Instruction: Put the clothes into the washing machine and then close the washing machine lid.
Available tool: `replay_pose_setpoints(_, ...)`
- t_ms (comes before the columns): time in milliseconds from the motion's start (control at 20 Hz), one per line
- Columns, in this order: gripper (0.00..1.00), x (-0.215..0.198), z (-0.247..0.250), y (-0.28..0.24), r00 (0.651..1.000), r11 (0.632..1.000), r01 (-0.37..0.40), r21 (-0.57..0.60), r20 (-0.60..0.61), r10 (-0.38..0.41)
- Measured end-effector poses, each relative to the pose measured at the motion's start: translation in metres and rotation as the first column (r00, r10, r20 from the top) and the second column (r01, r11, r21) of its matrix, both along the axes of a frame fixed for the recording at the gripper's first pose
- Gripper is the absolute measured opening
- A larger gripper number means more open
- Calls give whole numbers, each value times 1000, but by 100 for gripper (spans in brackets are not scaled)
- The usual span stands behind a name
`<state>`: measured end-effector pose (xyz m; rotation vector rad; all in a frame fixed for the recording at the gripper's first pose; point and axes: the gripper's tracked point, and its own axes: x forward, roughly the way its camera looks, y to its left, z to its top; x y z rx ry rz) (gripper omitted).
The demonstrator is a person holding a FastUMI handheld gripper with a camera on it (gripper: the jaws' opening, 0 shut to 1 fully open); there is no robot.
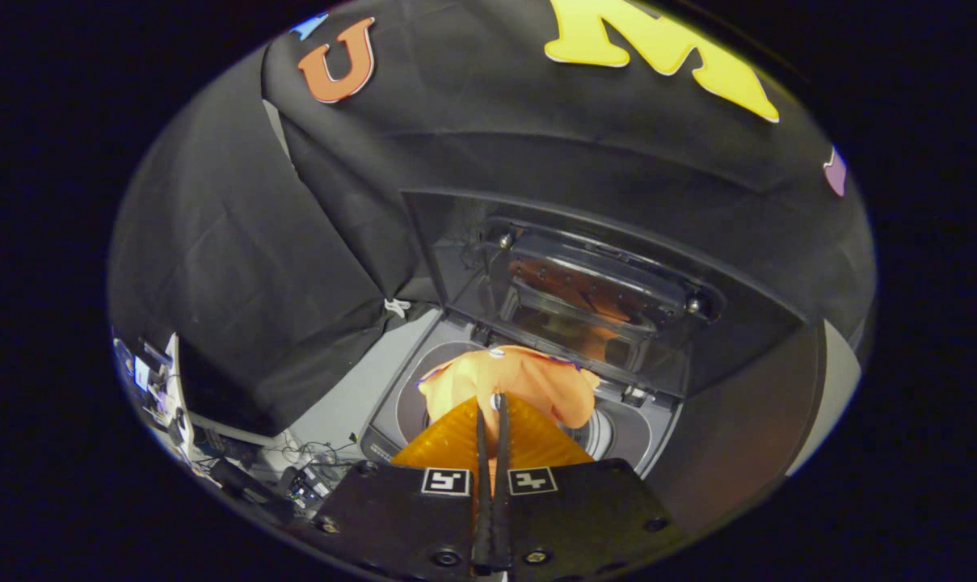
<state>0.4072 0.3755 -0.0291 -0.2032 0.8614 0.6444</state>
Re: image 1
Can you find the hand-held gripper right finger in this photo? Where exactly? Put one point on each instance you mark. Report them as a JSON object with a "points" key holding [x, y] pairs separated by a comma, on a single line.
{"points": [[585, 517]]}

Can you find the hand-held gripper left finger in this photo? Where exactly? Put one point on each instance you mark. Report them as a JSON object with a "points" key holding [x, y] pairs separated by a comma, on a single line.
{"points": [[407, 517]]}

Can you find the yellow-orange polo shirt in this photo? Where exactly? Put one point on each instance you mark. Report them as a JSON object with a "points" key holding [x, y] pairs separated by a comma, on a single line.
{"points": [[528, 380]]}

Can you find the dark washing machine lid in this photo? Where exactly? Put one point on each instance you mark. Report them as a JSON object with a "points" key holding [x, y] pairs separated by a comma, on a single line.
{"points": [[593, 291]]}

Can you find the white desk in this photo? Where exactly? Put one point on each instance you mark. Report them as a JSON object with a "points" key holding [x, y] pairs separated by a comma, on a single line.
{"points": [[213, 424]]}

